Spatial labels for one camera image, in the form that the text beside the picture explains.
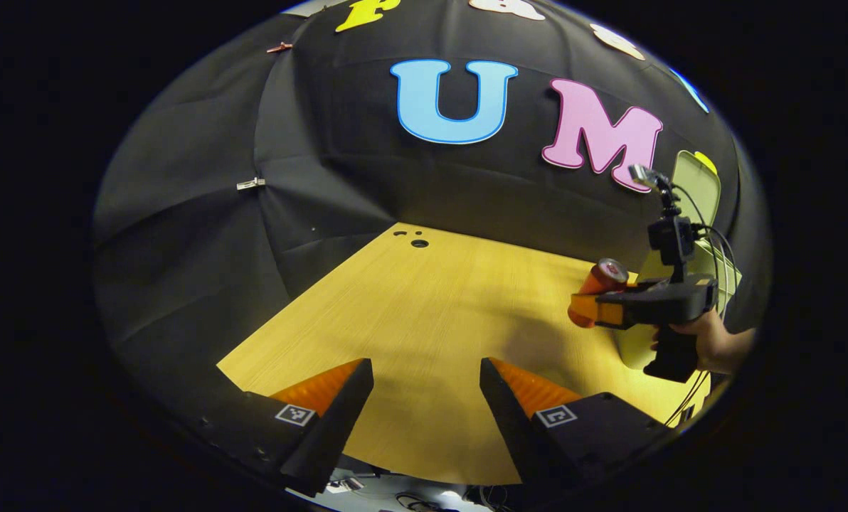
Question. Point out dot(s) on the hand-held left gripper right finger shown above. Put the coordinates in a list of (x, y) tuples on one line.
[(506, 412)]

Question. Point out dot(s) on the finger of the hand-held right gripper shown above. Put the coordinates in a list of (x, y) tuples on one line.
[(584, 311)]

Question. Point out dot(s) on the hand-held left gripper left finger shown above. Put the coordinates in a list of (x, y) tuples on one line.
[(338, 419)]

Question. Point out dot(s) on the orange pop can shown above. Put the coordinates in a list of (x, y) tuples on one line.
[(602, 279)]

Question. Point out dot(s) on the green desktop garbage bin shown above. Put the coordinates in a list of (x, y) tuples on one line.
[(698, 185)]

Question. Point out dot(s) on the wooden desktop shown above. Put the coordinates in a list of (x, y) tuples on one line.
[(424, 320)]

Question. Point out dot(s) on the white cloth clip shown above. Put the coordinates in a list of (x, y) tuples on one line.
[(250, 184)]

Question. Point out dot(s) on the red cloth clip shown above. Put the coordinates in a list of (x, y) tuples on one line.
[(279, 48)]

